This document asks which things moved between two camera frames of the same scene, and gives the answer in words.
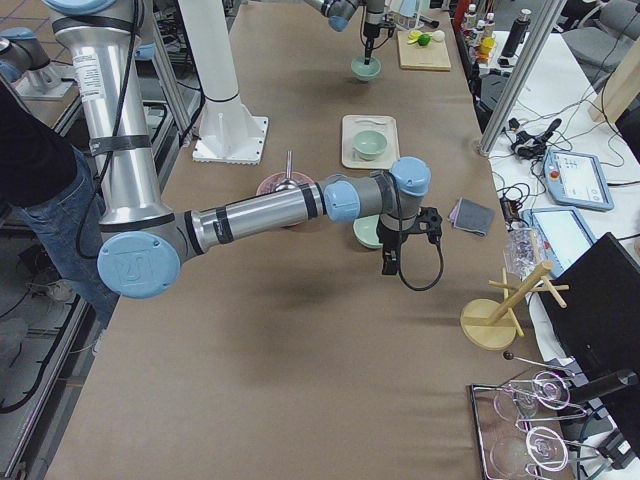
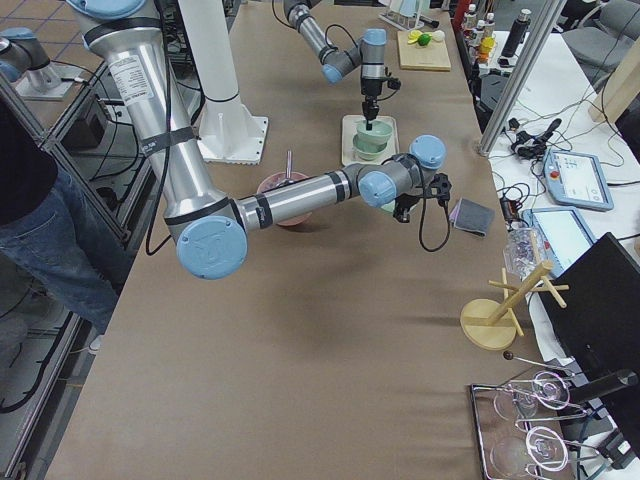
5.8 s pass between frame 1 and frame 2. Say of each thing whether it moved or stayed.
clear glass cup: stayed
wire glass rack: stayed
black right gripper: moved
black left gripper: moved
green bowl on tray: stayed
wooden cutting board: stayed
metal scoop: stayed
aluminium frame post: stayed
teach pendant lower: stayed
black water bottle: stayed
